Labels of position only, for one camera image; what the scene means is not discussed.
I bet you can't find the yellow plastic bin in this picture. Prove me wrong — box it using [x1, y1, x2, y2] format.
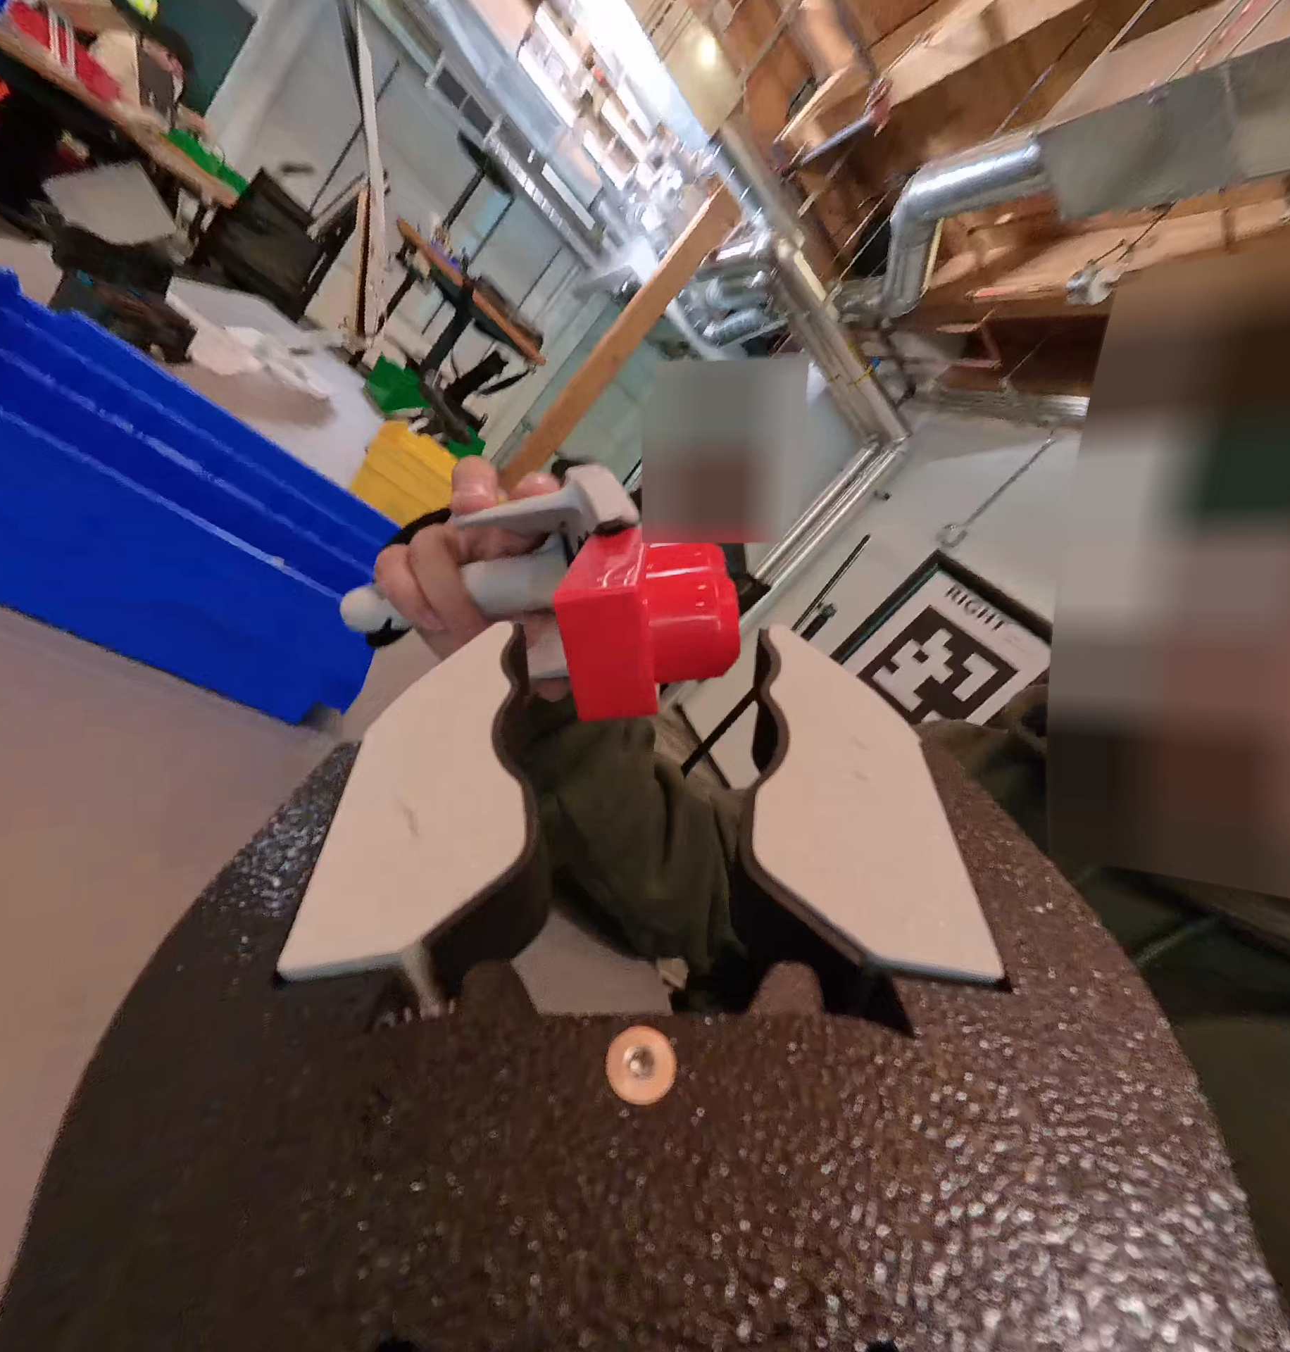
[349, 420, 458, 525]

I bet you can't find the green plastic bin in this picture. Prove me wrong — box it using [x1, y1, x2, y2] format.
[366, 356, 434, 416]

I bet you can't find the rectangular metal duct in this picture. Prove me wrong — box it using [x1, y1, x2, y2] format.
[1036, 31, 1290, 223]

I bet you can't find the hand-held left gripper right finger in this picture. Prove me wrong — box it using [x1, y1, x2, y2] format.
[742, 624, 1008, 993]

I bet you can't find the red plastic building block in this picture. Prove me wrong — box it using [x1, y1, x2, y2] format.
[549, 525, 744, 724]

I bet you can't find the framed marker poster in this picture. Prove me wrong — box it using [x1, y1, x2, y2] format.
[835, 550, 1052, 730]

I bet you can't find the round metal duct pipe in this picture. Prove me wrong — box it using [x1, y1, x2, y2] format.
[882, 137, 1047, 317]

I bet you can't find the wooden post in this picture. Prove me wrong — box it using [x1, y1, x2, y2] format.
[501, 180, 746, 492]

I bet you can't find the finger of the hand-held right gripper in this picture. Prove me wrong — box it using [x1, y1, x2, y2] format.
[553, 462, 642, 542]

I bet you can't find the wooden-top table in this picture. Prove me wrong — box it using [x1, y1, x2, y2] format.
[397, 219, 546, 423]

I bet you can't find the cluttered wooden table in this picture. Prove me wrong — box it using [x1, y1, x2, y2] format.
[0, 0, 245, 213]

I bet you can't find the person's right hand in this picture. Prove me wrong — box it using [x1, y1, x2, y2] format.
[373, 455, 575, 704]

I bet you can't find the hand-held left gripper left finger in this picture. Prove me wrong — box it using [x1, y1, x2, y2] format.
[275, 624, 555, 1010]

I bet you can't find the blue plastic bin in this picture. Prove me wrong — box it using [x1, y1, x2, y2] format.
[0, 262, 397, 726]

